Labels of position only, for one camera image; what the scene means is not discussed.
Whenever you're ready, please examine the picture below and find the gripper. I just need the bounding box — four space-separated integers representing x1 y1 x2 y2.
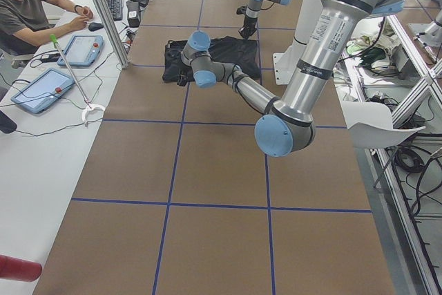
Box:
177 68 193 86
236 6 258 39

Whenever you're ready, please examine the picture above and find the black graphic t-shirt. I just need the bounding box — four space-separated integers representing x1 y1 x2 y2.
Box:
162 36 261 83

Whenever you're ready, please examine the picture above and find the metal reacher grabber tool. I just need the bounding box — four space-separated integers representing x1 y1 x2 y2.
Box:
50 34 106 127

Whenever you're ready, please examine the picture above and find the black computer mouse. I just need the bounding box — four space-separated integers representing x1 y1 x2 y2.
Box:
88 22 104 32

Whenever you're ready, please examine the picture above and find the far teach pendant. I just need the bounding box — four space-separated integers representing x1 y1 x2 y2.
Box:
63 35 104 68

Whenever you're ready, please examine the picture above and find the teach pendant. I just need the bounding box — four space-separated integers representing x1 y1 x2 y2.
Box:
63 35 104 68
10 68 75 114

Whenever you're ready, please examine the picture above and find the black keyboard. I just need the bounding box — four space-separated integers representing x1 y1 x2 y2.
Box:
105 0 123 21

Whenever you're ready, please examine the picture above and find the near teach pendant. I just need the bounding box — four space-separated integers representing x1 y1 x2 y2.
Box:
10 68 75 114

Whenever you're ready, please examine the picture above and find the white plastic chair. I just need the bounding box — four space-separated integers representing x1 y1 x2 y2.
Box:
340 101 425 149

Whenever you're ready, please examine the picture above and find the seated person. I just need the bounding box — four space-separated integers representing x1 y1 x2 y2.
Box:
1 0 94 56

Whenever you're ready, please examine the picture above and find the red cylinder object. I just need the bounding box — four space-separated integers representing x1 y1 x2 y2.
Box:
1 255 42 282

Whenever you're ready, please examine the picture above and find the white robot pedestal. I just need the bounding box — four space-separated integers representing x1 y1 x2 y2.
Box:
273 0 323 85

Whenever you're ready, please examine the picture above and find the aluminium frame post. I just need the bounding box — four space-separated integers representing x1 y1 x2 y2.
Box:
93 0 129 69

